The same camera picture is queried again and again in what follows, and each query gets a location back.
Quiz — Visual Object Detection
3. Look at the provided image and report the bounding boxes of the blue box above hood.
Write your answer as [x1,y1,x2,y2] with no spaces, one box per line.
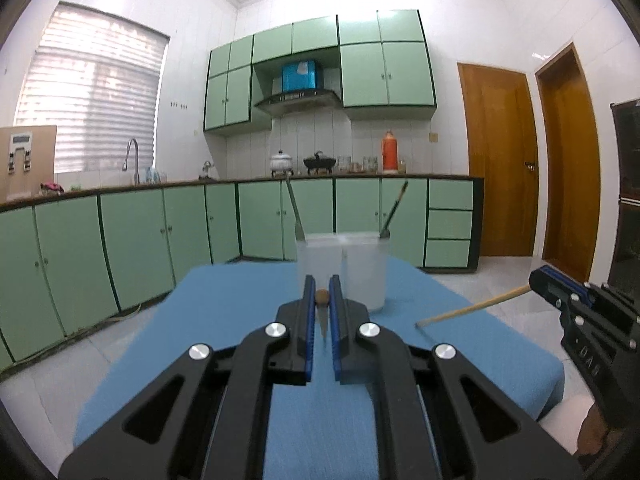
[281,60,323,92]

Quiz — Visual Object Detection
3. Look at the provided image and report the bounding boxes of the white window blind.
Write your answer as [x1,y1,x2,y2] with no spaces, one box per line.
[14,2,169,174]

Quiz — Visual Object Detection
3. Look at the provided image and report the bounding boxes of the green lower kitchen cabinets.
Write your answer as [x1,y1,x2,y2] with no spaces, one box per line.
[1,176,484,368]

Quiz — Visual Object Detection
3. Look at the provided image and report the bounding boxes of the green upper kitchen cabinets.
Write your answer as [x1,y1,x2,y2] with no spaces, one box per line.
[203,10,437,134]

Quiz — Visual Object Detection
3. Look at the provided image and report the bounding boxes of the person's right hand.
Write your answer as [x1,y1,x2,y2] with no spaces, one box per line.
[576,404,623,456]

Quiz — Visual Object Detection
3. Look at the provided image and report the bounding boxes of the black chopstick with band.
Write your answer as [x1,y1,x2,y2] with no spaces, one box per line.
[378,180,409,240]

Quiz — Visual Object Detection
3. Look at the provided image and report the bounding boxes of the black range hood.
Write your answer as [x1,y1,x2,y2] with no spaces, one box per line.
[256,89,342,118]

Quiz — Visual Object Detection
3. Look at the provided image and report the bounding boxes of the cardboard box with appliance picture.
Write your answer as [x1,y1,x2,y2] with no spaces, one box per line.
[0,126,58,204]

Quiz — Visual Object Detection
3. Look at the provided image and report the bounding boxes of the dark cabinet at right edge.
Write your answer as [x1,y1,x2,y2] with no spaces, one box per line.
[610,100,640,301]

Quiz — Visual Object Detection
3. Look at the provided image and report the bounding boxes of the orange thermos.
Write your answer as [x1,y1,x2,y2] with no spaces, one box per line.
[381,130,398,174]

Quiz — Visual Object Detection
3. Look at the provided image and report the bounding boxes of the green kitchen cabinets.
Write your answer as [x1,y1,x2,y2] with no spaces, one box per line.
[203,10,437,134]
[1,176,484,368]

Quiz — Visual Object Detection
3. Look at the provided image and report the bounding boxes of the white plastic utensil holder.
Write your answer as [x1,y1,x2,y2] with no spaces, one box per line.
[296,232,390,312]

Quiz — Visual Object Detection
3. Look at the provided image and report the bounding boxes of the steel sink faucet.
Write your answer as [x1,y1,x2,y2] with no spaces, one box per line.
[121,138,142,187]

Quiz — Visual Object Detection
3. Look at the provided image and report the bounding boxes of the small steel spoon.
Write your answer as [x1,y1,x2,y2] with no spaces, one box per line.
[285,174,306,242]

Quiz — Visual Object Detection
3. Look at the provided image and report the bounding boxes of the glass jar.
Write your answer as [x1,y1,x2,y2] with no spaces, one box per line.
[336,155,352,174]
[362,156,378,174]

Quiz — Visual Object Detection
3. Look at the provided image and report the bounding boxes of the white cooking pot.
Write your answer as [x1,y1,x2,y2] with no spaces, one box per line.
[269,151,294,177]

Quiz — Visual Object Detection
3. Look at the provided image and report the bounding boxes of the light wooden chopstick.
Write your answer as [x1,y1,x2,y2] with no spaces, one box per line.
[414,285,532,328]
[314,289,330,340]

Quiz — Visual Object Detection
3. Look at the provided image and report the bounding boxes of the steel kettle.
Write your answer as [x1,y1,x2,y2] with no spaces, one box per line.
[198,160,219,181]

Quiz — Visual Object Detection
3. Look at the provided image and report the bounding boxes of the black wok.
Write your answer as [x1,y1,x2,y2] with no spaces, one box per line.
[304,152,336,176]

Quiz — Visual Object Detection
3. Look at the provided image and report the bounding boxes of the blue table cloth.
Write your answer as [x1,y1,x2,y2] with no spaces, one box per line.
[74,257,564,479]

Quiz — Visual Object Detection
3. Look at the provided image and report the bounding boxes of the wooden door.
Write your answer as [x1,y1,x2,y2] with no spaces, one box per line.
[458,63,539,257]
[536,44,601,282]

